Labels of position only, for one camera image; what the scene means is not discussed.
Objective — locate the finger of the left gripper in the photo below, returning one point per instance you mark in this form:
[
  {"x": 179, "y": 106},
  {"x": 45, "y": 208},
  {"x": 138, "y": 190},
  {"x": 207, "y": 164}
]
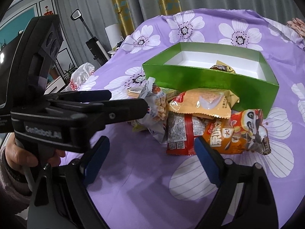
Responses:
[
  {"x": 82, "y": 96},
  {"x": 106, "y": 112}
]

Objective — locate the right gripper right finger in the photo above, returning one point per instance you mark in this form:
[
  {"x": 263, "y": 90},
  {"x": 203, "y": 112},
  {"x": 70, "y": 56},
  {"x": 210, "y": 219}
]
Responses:
[{"x": 212, "y": 162}]

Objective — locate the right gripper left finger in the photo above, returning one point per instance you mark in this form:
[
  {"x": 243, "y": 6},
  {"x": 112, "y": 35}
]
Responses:
[{"x": 94, "y": 159}]

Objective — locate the beige biscuit packet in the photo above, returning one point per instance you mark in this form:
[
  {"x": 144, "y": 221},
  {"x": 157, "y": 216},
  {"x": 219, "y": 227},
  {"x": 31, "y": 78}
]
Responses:
[{"x": 135, "y": 92}]

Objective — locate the orange panda snack bag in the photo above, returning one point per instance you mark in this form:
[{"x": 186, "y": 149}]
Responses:
[{"x": 244, "y": 131}]

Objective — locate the red white snack packet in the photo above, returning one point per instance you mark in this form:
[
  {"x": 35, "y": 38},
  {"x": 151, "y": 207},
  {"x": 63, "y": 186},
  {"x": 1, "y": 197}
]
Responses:
[{"x": 183, "y": 129}]

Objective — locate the white peanut snack bag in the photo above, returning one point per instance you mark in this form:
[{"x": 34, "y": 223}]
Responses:
[{"x": 155, "y": 119}]

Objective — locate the yellow rice cracker packet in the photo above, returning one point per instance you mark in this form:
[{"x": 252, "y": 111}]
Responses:
[{"x": 203, "y": 102}]

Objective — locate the purple sleeve forearm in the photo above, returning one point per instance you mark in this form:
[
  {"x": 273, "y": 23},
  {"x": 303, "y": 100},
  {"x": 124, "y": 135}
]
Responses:
[{"x": 15, "y": 193}]

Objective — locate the person's left hand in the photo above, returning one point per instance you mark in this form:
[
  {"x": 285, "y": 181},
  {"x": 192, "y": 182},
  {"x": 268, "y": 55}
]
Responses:
[{"x": 17, "y": 157}]

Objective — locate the white plastic bag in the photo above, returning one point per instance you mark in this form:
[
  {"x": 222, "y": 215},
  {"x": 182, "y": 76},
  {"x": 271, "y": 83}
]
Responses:
[{"x": 80, "y": 76}]

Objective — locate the potted plant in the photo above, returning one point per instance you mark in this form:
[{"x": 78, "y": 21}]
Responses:
[{"x": 68, "y": 73}]

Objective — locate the purple floral tablecloth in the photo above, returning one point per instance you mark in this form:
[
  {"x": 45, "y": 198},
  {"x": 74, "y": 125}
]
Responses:
[{"x": 139, "y": 185}]

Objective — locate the green cardboard box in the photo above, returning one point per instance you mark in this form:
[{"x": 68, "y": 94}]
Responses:
[{"x": 186, "y": 65}]

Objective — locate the yellow brown candy packet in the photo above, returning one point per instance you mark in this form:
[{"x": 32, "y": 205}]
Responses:
[{"x": 220, "y": 66}]

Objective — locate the grey curtain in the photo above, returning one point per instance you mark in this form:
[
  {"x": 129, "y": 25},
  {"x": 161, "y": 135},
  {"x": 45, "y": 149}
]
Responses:
[{"x": 98, "y": 14}]

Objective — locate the yellow patterned curtain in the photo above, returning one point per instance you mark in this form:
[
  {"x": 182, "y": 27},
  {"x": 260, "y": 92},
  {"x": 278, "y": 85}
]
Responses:
[{"x": 131, "y": 13}]

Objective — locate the folded pink cloth pile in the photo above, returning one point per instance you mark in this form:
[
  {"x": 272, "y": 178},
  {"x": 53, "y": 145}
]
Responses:
[{"x": 298, "y": 25}]

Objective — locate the red paper wall decoration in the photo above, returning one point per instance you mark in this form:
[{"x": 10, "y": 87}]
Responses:
[{"x": 48, "y": 10}]

